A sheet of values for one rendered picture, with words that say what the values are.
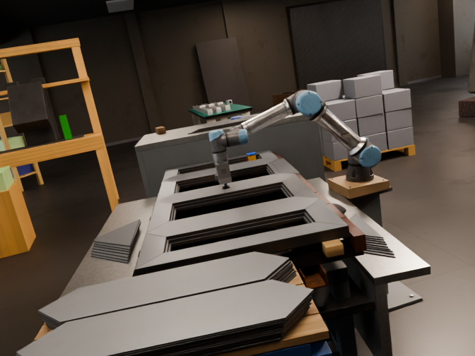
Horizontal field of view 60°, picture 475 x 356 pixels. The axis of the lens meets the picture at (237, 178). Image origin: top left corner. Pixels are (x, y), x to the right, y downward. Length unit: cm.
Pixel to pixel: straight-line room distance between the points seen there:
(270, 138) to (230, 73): 937
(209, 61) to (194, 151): 941
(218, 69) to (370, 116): 742
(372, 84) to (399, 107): 47
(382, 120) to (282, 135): 269
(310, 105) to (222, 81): 1017
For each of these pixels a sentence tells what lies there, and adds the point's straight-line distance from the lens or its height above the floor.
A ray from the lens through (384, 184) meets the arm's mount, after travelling 235.
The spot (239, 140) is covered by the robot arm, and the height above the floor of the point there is 110.
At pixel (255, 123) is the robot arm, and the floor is 115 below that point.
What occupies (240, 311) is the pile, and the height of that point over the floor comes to 85.
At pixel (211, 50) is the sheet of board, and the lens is 1235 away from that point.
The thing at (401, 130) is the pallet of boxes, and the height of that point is 35.
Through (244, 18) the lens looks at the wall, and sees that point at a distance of 1286.
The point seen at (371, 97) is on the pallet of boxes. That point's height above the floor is 83.
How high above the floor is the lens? 143
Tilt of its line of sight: 14 degrees down
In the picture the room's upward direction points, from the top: 10 degrees counter-clockwise
